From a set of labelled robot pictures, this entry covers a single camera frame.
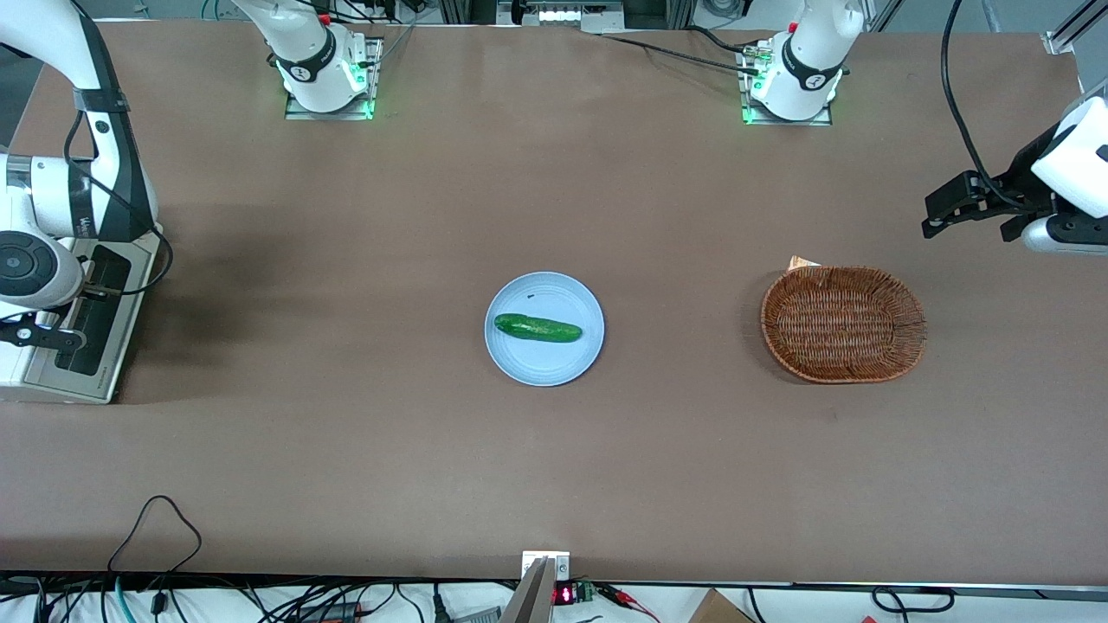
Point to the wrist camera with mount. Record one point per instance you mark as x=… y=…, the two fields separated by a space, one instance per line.
x=1039 y=238
x=43 y=333

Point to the metal frame with light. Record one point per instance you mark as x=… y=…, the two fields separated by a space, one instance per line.
x=563 y=15

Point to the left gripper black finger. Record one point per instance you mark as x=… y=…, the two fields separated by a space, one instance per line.
x=965 y=190
x=1014 y=229

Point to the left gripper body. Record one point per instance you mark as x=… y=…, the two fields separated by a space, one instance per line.
x=1021 y=184

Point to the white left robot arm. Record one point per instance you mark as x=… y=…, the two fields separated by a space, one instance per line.
x=805 y=69

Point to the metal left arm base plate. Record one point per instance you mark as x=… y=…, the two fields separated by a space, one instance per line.
x=746 y=112

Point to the red digit display module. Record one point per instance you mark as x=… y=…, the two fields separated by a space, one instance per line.
x=564 y=595

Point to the green cucumber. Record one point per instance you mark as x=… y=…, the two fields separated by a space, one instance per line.
x=537 y=328

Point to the light blue plate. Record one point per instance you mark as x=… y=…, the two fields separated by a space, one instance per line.
x=545 y=359

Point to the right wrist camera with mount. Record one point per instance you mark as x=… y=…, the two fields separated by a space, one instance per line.
x=43 y=333

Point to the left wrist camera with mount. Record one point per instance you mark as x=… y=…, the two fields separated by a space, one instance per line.
x=1039 y=238

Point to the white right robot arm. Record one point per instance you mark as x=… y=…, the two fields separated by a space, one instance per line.
x=43 y=43

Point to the orange paper basket tag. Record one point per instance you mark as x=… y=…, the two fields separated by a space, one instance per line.
x=801 y=262

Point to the aluminium frame profile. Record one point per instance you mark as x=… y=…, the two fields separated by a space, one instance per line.
x=1069 y=30

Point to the brown cardboard box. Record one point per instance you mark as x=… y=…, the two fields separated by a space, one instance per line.
x=718 y=609

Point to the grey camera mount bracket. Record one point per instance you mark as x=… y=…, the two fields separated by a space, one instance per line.
x=541 y=571

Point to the oven door with glass window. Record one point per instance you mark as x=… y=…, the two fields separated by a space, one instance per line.
x=104 y=333

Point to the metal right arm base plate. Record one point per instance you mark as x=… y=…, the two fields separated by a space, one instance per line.
x=374 y=82

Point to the white toaster oven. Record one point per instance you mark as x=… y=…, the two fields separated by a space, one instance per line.
x=10 y=368

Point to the brown wicker basket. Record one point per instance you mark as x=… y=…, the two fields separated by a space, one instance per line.
x=844 y=324

